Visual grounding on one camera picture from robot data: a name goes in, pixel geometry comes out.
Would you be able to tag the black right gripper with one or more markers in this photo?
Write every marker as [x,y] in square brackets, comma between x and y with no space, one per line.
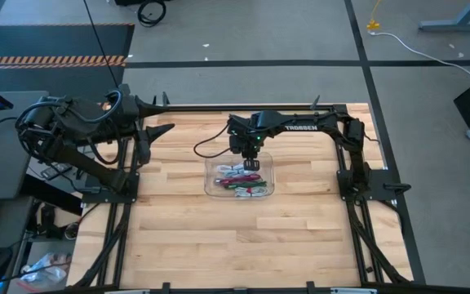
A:
[251,165]

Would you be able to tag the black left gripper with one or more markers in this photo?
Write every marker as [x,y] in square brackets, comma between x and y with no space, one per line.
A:
[143,151]

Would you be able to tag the clear plastic tray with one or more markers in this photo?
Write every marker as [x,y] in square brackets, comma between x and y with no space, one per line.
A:
[265,175]

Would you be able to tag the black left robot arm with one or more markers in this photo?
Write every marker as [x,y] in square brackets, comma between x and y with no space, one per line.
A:
[76,122]

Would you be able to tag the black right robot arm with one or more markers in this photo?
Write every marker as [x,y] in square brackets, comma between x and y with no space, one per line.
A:
[320,122]

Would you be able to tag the black spike clamp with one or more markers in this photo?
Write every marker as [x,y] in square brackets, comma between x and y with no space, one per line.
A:
[316,103]
[165,98]

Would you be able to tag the black power brick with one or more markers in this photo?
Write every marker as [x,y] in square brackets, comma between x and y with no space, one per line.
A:
[55,170]

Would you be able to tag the black hazard-striped mat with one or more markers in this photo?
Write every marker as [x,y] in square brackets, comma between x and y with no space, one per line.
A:
[55,41]

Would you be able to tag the black power adapter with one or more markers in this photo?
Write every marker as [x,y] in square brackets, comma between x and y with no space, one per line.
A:
[47,220]

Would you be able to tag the yellow plug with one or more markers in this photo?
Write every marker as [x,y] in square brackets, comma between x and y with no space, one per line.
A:
[372,25]

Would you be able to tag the crumpled clear plastic bag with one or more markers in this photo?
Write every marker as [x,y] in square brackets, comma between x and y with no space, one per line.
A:
[45,271]

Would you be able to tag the blue-grey table leg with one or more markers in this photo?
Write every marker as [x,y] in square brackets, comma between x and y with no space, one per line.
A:
[455,25]

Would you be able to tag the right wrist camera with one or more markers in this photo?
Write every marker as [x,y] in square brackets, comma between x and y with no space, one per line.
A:
[235,143]

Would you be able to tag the white bracket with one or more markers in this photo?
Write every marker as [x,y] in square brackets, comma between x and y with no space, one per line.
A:
[129,292]
[353,291]

